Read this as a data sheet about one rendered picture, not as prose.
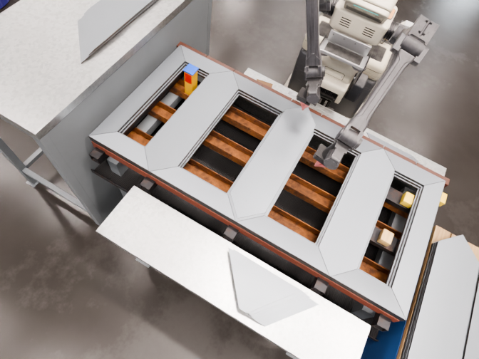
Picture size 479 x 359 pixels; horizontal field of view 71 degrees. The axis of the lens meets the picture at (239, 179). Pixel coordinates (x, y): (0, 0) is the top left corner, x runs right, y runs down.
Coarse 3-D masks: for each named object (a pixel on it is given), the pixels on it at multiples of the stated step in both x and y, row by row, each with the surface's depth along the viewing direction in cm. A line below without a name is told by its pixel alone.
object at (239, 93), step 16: (240, 96) 180; (144, 112) 168; (224, 112) 173; (272, 112) 177; (128, 128) 162; (208, 128) 166; (128, 160) 153; (240, 176) 155; (288, 176) 160; (400, 176) 166; (416, 192) 165; (208, 208) 148; (416, 208) 158; (240, 224) 144; (320, 240) 146; (368, 240) 148; (400, 240) 153; (400, 256) 147; (320, 272) 140; (400, 320) 136
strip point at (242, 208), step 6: (234, 198) 149; (240, 198) 149; (234, 204) 147; (240, 204) 148; (246, 204) 148; (252, 204) 148; (240, 210) 146; (246, 210) 147; (252, 210) 147; (258, 210) 147; (240, 216) 145; (246, 216) 145
